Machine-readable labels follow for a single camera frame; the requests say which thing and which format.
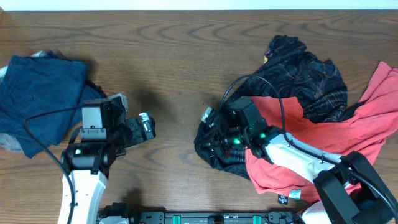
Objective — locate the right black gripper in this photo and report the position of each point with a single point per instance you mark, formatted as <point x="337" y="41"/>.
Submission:
<point x="218" y="143"/>

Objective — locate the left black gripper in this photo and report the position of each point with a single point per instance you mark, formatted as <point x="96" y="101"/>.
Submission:
<point x="137" y="129"/>

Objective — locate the black patterned jersey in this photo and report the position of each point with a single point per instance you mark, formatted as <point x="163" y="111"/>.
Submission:
<point x="290" y="70"/>

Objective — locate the red printed t-shirt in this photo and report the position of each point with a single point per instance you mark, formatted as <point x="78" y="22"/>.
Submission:
<point x="365" y="132"/>

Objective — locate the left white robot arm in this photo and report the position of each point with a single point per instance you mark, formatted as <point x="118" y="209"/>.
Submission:
<point x="89" y="156"/>

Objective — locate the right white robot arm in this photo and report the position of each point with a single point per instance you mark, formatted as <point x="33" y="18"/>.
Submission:
<point x="349" y="188"/>

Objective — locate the folded navy blue garment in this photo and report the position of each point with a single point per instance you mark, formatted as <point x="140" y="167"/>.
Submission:
<point x="47" y="91"/>

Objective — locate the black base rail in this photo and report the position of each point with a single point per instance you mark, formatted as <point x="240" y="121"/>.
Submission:
<point x="121" y="213"/>

